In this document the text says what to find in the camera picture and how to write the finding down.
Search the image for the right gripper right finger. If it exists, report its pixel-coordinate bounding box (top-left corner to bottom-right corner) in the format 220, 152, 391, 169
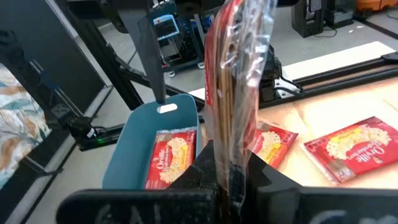
241, 152, 398, 224

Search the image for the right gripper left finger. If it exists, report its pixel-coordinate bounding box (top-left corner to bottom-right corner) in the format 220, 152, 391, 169
55, 140, 220, 224

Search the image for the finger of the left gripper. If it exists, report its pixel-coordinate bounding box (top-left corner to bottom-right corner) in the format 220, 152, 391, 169
119, 14, 165, 104

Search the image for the red popcorn bag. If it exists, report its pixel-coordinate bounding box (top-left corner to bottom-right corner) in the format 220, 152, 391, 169
302, 116, 398, 185
247, 119, 299, 169
202, 0, 278, 224
144, 126, 198, 190

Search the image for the blue framed tablet screen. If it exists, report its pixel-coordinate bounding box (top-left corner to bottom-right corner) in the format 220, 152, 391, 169
152, 14, 181, 41

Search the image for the teal plastic basket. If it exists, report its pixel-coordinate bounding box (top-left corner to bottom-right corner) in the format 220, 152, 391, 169
101, 93, 200, 191

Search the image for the black power strip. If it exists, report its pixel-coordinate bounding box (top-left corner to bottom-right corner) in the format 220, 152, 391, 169
67, 116, 108, 147

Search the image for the leaf patterned curtain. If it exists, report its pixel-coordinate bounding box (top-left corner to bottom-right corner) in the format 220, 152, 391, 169
0, 63, 53, 191

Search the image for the black computer tower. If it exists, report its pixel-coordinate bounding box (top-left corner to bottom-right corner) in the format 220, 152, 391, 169
291, 0, 326, 39

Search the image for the black equipment box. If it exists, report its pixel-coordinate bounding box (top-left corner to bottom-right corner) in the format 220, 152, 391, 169
325, 0, 357, 29

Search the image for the orange object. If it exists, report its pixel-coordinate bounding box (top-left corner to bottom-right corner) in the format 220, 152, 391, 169
356, 0, 398, 12

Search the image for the large black partition wall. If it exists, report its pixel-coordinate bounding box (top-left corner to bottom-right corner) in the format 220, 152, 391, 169
0, 0, 106, 114

